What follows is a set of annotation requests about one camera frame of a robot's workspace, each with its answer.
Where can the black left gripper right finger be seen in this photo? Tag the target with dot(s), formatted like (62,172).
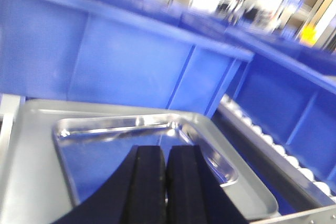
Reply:
(194,194)

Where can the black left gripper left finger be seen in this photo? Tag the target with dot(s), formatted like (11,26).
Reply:
(134,193)

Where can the small shiny silver tray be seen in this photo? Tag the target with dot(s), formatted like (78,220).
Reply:
(91,149)

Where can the large silver tray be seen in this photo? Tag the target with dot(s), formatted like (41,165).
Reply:
(33,186)

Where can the white roller track right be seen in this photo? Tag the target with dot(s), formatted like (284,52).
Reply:
(293,182)

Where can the large blue crate right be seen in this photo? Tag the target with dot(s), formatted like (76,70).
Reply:
(290,101)

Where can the large blue crate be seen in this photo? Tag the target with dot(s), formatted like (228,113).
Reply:
(82,50)
(290,101)

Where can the large blue crate left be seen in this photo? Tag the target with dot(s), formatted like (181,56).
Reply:
(82,50)

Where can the stainless steel shelf front rail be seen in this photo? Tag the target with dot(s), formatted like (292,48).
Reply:
(319,215)

